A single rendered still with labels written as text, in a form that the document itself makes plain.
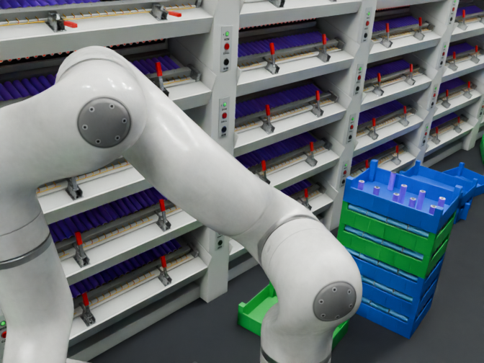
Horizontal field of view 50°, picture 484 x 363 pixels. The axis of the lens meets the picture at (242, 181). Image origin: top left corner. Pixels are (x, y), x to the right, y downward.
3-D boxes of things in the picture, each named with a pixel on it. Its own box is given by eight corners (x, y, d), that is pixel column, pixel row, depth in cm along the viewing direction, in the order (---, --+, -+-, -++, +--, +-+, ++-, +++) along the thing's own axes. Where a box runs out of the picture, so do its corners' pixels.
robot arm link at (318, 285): (313, 318, 95) (322, 201, 85) (364, 394, 79) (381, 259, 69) (251, 331, 91) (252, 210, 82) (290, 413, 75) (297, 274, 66)
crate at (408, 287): (440, 270, 174) (446, 251, 171) (418, 300, 160) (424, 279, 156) (359, 238, 190) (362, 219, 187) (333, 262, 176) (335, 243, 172)
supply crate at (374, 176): (456, 208, 164) (463, 186, 160) (436, 234, 149) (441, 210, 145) (369, 179, 179) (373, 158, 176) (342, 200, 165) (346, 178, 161)
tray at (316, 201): (329, 207, 220) (343, 184, 211) (225, 263, 180) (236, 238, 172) (296, 177, 228) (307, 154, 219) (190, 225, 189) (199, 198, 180)
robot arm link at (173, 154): (310, 320, 80) (274, 265, 94) (365, 265, 79) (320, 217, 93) (27, 118, 56) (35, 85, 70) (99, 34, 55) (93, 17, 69)
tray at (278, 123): (342, 119, 202) (357, 89, 193) (229, 159, 162) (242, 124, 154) (305, 89, 210) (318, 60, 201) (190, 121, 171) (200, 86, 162)
